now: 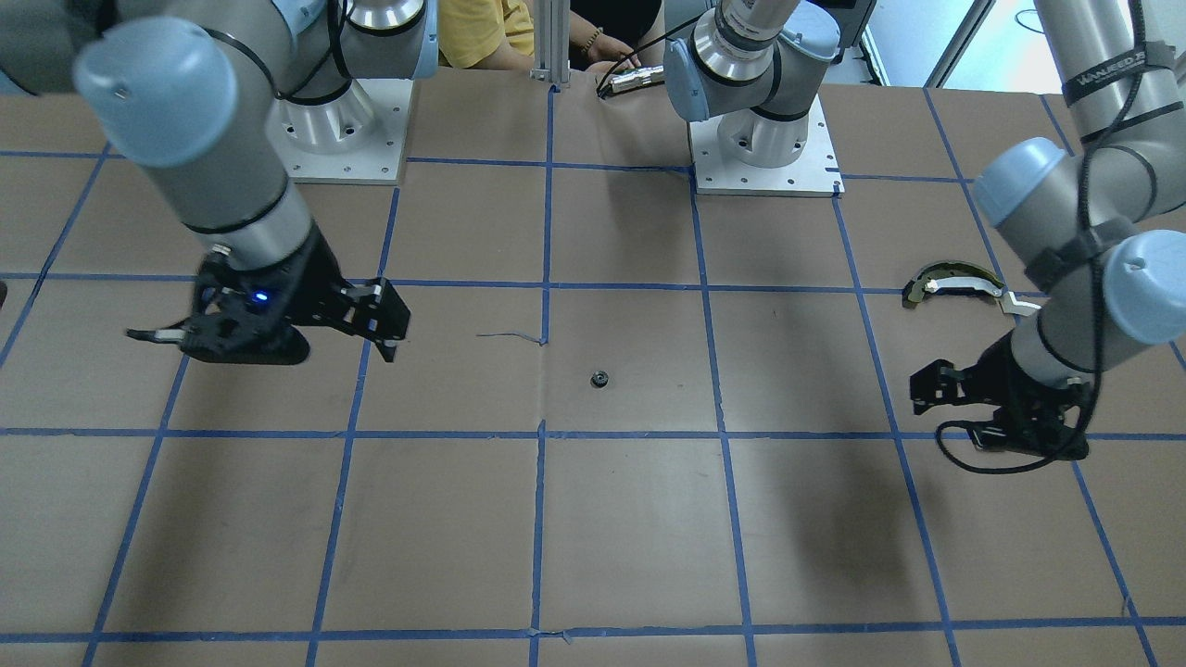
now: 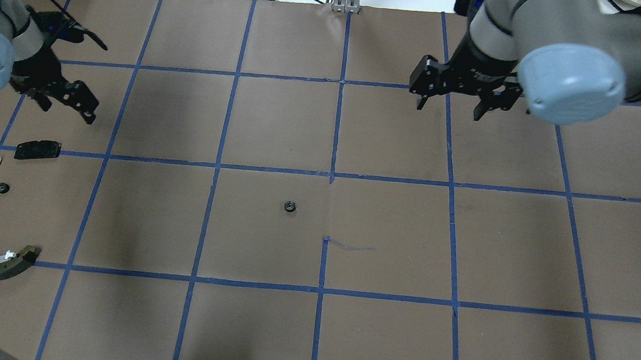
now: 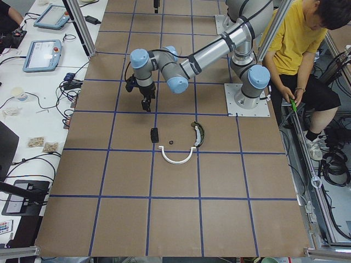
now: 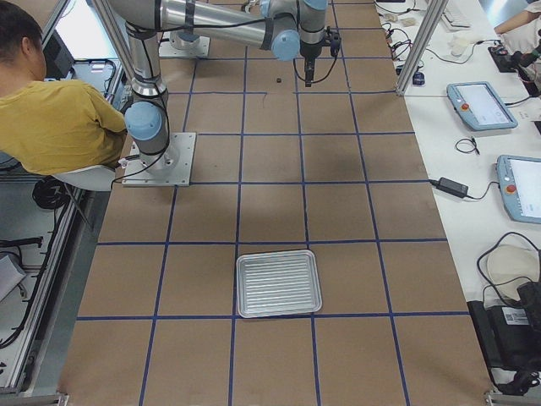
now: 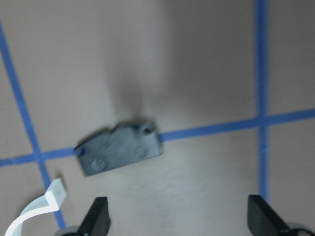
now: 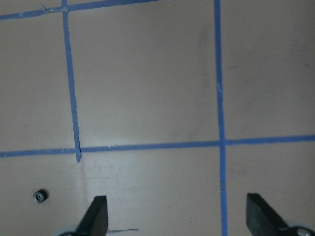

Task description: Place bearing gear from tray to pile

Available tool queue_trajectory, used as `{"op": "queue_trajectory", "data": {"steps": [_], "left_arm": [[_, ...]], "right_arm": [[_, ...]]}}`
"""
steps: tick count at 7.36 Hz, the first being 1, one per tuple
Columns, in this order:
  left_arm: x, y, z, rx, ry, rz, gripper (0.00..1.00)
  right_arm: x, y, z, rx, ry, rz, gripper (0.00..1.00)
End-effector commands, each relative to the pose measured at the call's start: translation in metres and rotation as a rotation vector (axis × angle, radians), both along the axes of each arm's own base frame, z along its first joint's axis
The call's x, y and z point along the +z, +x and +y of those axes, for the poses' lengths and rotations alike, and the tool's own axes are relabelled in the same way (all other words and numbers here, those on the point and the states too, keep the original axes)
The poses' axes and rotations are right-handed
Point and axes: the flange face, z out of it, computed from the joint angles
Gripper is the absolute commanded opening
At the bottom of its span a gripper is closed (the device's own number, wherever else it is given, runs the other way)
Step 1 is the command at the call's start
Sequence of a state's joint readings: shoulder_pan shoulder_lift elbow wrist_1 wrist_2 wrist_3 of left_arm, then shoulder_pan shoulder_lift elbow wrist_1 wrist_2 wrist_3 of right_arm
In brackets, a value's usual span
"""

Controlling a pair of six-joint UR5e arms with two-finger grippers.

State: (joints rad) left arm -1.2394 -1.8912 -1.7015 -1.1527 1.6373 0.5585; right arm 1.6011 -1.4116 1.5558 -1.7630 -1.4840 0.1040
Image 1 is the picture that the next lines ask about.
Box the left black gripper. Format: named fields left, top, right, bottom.
left=908, top=334, right=1091, bottom=460

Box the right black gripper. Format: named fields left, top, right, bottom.
left=127, top=225, right=412, bottom=366

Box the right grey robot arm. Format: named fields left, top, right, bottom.
left=4, top=1, right=439, bottom=366

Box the white curved plastic arc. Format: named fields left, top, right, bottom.
left=924, top=277, right=1041, bottom=317

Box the olive curved brake shoe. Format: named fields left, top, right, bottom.
left=903, top=260, right=1005, bottom=309

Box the person in yellow shirt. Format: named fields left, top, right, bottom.
left=436, top=1, right=665, bottom=74

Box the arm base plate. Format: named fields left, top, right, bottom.
left=264, top=80, right=415, bottom=185
left=688, top=96, right=846, bottom=197

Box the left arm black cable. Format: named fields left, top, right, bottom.
left=935, top=0, right=1154, bottom=476

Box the aluminium frame post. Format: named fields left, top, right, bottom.
left=530, top=0, right=570, bottom=93

